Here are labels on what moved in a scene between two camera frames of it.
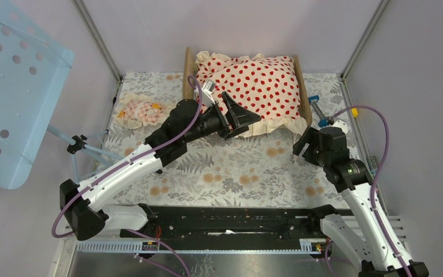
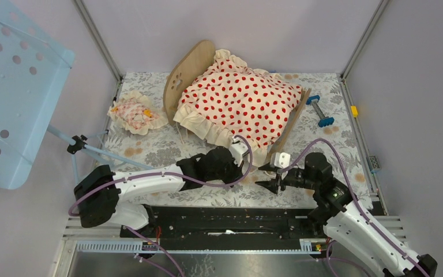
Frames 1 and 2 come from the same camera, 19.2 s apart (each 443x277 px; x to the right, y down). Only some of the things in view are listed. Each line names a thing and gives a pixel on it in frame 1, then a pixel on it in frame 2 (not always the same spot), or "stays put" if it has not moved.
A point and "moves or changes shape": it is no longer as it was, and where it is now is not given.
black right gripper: [312, 137] to [271, 184]
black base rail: [240, 223] stays put
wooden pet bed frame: [190, 70] to [194, 57]
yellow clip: [355, 112] stays put
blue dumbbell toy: [324, 121] stays put
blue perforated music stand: [22, 65] stays put
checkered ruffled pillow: [134, 110] moves or changes shape
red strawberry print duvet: [269, 86] moves or changes shape
